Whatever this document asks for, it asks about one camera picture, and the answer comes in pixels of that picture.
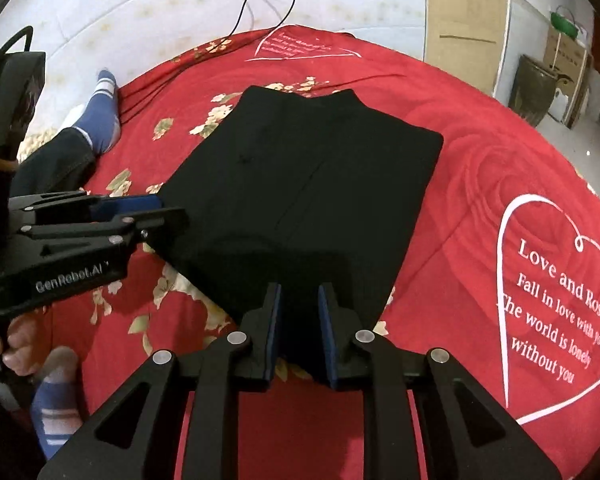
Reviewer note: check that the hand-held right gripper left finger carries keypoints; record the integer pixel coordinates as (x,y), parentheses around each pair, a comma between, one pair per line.
(275,335)

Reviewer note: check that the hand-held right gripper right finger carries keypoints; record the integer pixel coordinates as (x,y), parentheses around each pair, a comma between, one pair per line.
(327,340)

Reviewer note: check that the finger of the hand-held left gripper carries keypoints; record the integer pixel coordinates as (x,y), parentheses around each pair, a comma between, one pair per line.
(125,205)
(155,225)

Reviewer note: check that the black pants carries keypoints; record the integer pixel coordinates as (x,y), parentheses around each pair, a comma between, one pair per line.
(305,185)

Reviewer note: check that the person's left hand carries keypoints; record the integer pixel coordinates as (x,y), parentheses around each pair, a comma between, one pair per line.
(22,340)

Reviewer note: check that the person's leg in blue sock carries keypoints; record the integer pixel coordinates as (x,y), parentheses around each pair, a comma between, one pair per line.
(55,410)
(97,120)

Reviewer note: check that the white floral mattress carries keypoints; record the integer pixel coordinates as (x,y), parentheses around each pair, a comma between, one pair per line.
(155,0)

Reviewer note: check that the red rose printed blanket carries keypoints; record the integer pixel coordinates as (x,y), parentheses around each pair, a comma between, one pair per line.
(480,185)

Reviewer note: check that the olive ceramic jar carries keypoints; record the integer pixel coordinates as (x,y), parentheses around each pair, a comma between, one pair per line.
(532,92)

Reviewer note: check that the white plastic jug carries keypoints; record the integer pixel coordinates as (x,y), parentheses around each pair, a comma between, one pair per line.
(561,105)

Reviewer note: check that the brown cardboard sheet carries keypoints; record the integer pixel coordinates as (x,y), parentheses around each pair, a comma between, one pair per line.
(465,15)

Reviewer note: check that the cardboard box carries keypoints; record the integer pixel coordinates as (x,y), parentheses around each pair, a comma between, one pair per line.
(572,60)

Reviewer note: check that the green basket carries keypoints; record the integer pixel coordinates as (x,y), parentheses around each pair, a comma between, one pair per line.
(566,22)

